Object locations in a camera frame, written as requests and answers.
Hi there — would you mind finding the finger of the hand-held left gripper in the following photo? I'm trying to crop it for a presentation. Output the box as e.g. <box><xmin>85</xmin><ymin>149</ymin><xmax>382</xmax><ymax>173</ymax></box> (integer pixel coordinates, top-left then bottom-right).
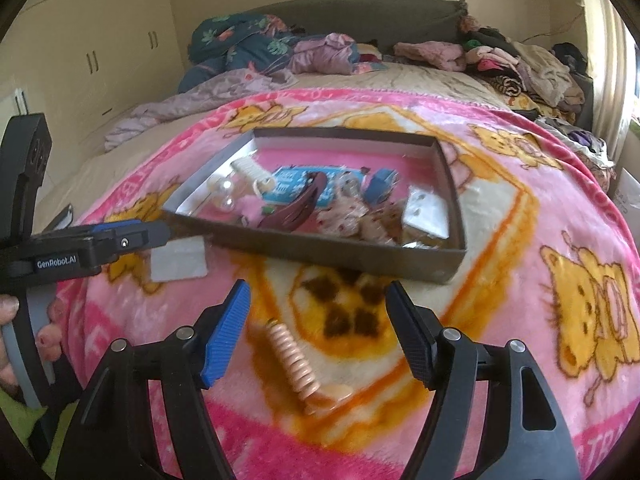
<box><xmin>100</xmin><ymin>221</ymin><xmax>172</xmax><ymax>264</ymax></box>
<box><xmin>90</xmin><ymin>219</ymin><xmax>144</xmax><ymax>237</ymax></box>

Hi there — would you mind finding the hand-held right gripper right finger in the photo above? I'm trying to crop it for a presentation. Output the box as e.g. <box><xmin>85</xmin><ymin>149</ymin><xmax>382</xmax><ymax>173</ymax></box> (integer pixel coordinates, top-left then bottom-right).
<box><xmin>385</xmin><ymin>280</ymin><xmax>583</xmax><ymax>480</ymax></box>

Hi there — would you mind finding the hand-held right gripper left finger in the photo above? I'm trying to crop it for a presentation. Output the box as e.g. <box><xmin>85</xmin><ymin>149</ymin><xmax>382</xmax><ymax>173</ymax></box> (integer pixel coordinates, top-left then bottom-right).
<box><xmin>52</xmin><ymin>280</ymin><xmax>252</xmax><ymax>480</ymax></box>

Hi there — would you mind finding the peach spiral hair tie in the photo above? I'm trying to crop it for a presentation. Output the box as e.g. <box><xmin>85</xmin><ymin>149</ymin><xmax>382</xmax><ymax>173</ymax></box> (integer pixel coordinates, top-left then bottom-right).
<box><xmin>265</xmin><ymin>321</ymin><xmax>352</xmax><ymax>416</ymax></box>

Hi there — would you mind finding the shallow grey cardboard box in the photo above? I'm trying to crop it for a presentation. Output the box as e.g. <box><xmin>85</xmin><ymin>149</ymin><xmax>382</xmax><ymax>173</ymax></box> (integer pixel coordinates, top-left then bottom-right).
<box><xmin>162</xmin><ymin>127</ymin><xmax>468</xmax><ymax>286</ymax></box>

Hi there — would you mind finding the white jewelry card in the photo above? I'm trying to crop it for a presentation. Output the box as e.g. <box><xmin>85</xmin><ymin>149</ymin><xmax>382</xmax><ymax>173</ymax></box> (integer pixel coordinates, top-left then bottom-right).
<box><xmin>400</xmin><ymin>185</ymin><xmax>451</xmax><ymax>240</ymax></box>

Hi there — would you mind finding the mauve snap hair clip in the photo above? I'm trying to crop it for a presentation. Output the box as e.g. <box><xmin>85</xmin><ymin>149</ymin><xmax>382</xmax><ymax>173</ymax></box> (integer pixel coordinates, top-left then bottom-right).
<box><xmin>257</xmin><ymin>171</ymin><xmax>328</xmax><ymax>233</ymax></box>

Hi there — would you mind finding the small blue box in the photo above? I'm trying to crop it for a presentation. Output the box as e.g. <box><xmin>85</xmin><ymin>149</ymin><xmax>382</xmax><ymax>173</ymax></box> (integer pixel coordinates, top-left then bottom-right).
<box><xmin>367</xmin><ymin>169</ymin><xmax>401</xmax><ymax>206</ymax></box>

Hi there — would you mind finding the person's left forearm green sleeve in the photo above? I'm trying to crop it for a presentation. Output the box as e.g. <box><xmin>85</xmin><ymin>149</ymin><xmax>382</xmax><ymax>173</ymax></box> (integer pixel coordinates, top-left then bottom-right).
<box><xmin>0</xmin><ymin>382</ymin><xmax>53</xmax><ymax>466</ymax></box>

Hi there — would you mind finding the person's left hand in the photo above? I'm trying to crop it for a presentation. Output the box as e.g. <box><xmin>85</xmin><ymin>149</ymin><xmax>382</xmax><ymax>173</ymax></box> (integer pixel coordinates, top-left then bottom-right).
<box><xmin>0</xmin><ymin>295</ymin><xmax>64</xmax><ymax>387</ymax></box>

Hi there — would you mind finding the white square card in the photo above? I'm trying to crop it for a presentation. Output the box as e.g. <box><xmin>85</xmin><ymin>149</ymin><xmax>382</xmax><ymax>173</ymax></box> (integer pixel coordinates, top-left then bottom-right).
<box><xmin>149</xmin><ymin>237</ymin><xmax>210</xmax><ymax>283</ymax></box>

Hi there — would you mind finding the pink polka-dot fabric bow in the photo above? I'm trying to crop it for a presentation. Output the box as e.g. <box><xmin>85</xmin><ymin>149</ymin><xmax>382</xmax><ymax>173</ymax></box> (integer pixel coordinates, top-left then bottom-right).
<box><xmin>315</xmin><ymin>192</ymin><xmax>407</xmax><ymax>247</ymax></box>

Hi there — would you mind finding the pink printed bear blanket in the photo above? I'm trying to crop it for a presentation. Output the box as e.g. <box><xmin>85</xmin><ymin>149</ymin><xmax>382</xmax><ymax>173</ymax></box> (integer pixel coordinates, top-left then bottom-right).
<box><xmin>55</xmin><ymin>87</ymin><xmax>640</xmax><ymax>480</ymax></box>

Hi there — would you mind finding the white polka-dot hair clip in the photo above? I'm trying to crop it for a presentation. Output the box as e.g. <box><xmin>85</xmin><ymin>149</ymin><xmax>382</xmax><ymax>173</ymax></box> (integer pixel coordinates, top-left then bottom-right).
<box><xmin>231</xmin><ymin>157</ymin><xmax>277</xmax><ymax>196</ymax></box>

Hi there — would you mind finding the lilac grey quilt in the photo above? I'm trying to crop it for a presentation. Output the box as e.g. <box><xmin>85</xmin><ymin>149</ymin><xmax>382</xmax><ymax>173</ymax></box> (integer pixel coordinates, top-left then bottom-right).
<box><xmin>104</xmin><ymin>67</ymin><xmax>297</xmax><ymax>151</ymax></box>

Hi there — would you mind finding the pink book with blue label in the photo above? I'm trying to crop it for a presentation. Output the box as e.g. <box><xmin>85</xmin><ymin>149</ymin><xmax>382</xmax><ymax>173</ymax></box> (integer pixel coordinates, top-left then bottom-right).
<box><xmin>249</xmin><ymin>146</ymin><xmax>403</xmax><ymax>211</ymax></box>

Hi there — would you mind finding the cream wardrobe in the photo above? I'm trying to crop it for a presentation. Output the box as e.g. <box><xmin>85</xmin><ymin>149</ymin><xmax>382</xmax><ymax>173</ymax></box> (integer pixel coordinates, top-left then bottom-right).
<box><xmin>0</xmin><ymin>0</ymin><xmax>177</xmax><ymax>161</ymax></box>

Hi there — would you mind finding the dark floral quilt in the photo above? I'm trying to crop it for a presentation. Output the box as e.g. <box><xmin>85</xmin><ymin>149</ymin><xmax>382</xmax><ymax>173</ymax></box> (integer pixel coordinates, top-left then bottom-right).
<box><xmin>177</xmin><ymin>12</ymin><xmax>301</xmax><ymax>93</ymax></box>

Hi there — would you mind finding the pink padded jacket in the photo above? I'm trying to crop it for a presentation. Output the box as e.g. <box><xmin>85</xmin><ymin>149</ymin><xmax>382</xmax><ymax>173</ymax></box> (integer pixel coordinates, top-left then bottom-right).
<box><xmin>290</xmin><ymin>32</ymin><xmax>386</xmax><ymax>76</ymax></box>

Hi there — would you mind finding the pink fuzzy garment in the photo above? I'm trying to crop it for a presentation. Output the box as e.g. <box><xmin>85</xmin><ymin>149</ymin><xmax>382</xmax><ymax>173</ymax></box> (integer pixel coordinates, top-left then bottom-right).
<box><xmin>392</xmin><ymin>40</ymin><xmax>468</xmax><ymax>73</ymax></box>

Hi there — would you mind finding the pile of mixed clothes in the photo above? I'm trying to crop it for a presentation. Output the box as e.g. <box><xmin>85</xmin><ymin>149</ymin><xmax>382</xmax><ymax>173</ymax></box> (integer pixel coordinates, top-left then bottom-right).
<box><xmin>460</xmin><ymin>14</ymin><xmax>617</xmax><ymax>171</ymax></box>

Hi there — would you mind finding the grey bed headboard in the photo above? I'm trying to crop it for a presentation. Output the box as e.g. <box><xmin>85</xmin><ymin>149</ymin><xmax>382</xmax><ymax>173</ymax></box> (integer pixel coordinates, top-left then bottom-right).
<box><xmin>240</xmin><ymin>0</ymin><xmax>471</xmax><ymax>58</ymax></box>

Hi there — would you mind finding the pale curtain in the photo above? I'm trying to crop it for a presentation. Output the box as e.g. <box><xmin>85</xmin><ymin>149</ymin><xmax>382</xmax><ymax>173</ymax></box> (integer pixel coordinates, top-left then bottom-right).
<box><xmin>577</xmin><ymin>0</ymin><xmax>640</xmax><ymax>128</ymax></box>

